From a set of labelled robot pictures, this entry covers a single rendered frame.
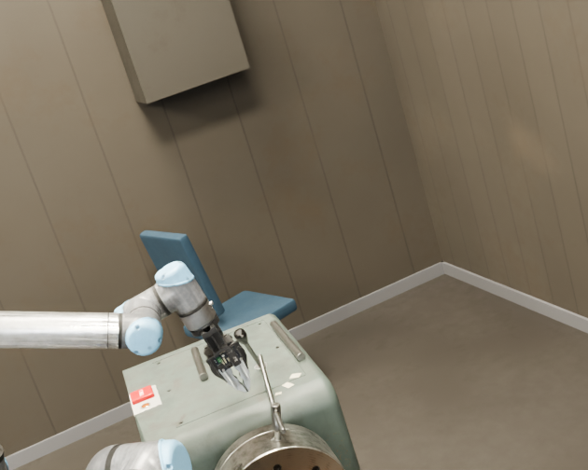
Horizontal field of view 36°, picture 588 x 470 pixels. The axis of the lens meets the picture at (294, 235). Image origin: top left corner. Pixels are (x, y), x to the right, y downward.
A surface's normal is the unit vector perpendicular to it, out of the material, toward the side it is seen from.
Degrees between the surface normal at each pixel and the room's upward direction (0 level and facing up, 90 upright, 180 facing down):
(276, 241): 90
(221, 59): 90
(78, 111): 90
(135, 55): 90
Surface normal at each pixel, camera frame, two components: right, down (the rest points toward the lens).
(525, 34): -0.89, 0.37
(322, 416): 0.27, 0.22
